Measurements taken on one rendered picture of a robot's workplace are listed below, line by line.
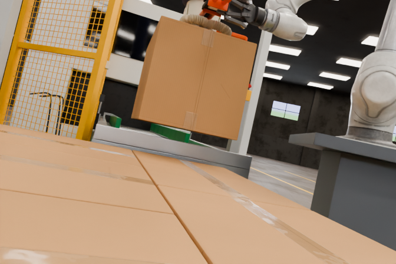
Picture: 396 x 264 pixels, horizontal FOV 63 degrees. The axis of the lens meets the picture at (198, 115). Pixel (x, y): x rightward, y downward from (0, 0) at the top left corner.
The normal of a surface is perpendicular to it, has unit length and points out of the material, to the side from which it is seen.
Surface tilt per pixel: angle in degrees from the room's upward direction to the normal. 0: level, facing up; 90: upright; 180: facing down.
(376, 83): 97
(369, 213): 90
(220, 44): 89
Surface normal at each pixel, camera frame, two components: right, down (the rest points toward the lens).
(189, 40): 0.25, 0.00
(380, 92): -0.47, -0.05
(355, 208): -0.12, -0.07
